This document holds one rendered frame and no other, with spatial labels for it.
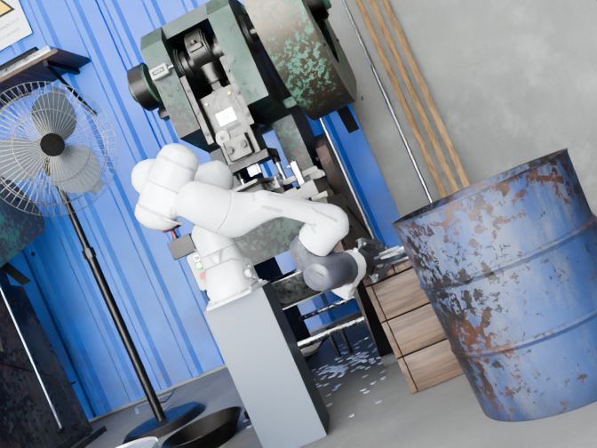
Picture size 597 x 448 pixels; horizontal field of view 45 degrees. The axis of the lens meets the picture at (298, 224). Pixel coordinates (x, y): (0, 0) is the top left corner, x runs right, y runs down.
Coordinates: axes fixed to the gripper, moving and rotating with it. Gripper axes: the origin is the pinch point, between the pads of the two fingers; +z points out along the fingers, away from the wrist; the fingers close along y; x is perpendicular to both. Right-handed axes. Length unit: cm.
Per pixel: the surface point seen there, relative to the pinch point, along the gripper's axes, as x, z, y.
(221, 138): 69, 30, 64
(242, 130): 62, 35, 64
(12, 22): 227, 77, 201
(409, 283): -4.0, -3.1, -9.7
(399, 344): 4.1, -6.0, -24.9
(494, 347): -39, -41, -26
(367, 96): 73, 163, 85
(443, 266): -36, -43, -7
